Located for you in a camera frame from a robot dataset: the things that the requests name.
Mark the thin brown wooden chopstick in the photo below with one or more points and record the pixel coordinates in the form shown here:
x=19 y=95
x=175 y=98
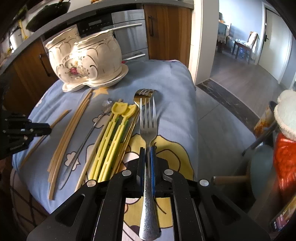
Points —
x=61 y=116

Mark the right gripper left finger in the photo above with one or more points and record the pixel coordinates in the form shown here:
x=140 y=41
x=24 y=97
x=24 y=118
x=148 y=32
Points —
x=140 y=170

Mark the grey kitchen countertop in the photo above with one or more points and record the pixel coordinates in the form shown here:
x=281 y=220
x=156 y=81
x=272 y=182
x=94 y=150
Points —
x=80 y=14

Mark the white ceramic double utensil holder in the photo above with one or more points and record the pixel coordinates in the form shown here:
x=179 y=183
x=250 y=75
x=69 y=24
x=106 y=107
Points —
x=93 y=61

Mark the wooden chair with cloth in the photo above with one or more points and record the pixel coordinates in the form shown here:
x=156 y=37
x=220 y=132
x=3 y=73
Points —
x=248 y=46

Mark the black wok wooden handle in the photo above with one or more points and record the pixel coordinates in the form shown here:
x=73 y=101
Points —
x=47 y=14

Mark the white stuffed cloth item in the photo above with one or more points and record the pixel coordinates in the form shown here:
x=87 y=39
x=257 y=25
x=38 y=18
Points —
x=285 y=114

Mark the stainless steel oven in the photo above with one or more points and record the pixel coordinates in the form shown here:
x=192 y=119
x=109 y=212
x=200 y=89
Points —
x=128 y=28

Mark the silver metal fork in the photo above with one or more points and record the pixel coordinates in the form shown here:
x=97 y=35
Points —
x=149 y=228

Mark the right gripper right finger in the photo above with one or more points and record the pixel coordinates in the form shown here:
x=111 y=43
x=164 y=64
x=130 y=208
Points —
x=155 y=173

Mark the white interior door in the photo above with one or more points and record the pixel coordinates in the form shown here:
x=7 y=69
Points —
x=276 y=44

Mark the silver flower-head spoon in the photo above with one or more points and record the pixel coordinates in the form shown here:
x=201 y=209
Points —
x=106 y=107

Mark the orange mesh bag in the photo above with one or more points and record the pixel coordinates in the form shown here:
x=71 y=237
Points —
x=284 y=164

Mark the wooden cabinet door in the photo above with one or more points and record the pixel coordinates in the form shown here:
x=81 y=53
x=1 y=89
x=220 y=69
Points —
x=168 y=32

